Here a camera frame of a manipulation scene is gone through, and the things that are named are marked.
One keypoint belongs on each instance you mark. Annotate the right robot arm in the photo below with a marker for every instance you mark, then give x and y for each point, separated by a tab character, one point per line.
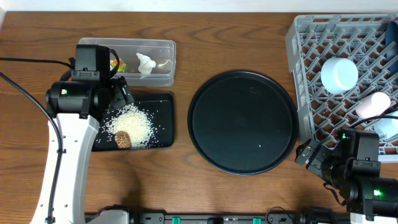
352	171

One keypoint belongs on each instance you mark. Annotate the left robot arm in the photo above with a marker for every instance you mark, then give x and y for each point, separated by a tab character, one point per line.
76	109

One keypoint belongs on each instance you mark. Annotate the clear plastic bin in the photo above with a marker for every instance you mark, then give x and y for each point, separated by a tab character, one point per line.
163	52

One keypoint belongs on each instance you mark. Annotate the rice grains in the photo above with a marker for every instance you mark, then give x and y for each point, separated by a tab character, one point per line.
138	123

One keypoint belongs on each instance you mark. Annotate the white napkin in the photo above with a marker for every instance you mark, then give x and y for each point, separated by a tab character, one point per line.
146	64

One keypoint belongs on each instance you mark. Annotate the light blue bowl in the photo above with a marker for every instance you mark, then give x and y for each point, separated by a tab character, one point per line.
339	75

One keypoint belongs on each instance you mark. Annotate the yellow snack wrapper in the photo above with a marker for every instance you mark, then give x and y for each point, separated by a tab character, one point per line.
122	67

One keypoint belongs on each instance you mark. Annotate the black rectangular tray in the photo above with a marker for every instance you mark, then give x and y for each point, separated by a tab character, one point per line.
162	104

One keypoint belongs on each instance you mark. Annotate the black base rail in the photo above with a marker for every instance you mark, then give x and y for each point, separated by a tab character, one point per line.
306	216

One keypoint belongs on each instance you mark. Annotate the light blue cup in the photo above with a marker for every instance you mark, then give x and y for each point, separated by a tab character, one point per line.
386	127

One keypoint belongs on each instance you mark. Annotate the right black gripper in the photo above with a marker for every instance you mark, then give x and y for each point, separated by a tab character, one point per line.
314	154

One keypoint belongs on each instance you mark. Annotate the pink cup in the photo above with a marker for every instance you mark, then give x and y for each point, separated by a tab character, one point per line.
373	105

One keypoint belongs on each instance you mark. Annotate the brown food scrap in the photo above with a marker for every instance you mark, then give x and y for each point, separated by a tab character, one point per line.
122	140

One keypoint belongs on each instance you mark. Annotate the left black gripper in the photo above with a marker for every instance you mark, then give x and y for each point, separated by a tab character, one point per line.
121	94

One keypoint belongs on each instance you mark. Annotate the round black serving tray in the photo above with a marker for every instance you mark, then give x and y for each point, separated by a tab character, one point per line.
243	122

